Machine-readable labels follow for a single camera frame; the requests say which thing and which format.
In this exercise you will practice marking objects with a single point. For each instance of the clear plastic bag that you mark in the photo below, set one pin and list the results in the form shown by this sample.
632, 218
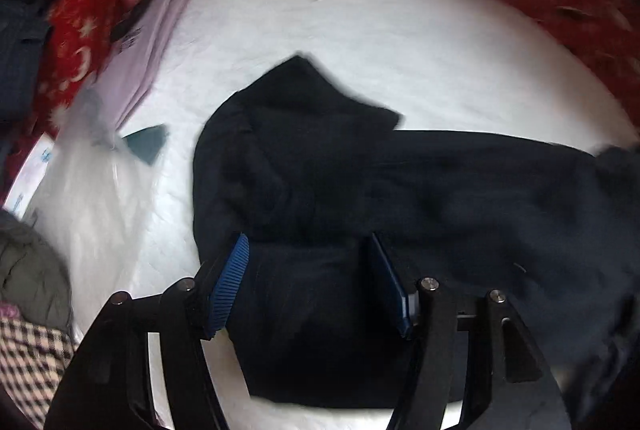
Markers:
85, 175

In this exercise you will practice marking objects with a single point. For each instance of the red star print cloth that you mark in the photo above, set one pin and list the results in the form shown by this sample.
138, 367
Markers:
82, 15

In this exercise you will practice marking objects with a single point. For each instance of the white quilted bed sheet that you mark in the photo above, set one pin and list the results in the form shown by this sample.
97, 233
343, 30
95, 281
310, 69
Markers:
380, 50

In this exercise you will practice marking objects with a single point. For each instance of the white sheet with blue print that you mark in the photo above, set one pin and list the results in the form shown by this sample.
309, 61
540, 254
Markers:
32, 170

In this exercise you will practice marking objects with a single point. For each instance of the dark teal flat object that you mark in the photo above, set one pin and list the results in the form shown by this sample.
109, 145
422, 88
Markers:
147, 143

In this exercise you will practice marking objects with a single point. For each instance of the lilac folded cloth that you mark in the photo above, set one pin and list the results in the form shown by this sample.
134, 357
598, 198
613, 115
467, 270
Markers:
150, 40

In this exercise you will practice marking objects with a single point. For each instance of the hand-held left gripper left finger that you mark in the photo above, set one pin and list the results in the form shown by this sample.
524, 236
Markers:
231, 282

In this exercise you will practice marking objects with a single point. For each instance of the checkered cloth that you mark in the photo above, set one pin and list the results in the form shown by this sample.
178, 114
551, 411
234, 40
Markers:
30, 360

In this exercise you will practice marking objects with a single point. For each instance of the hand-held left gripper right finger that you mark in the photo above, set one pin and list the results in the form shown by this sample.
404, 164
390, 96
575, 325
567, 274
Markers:
387, 282

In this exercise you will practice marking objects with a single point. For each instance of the dark navy garment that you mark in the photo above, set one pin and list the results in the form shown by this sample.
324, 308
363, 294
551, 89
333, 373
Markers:
350, 180

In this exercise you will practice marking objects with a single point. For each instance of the olive padded jacket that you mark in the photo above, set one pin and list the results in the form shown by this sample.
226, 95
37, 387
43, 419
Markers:
30, 270

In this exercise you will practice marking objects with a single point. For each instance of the blue plaid garment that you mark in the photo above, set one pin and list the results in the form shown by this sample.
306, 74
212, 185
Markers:
17, 60

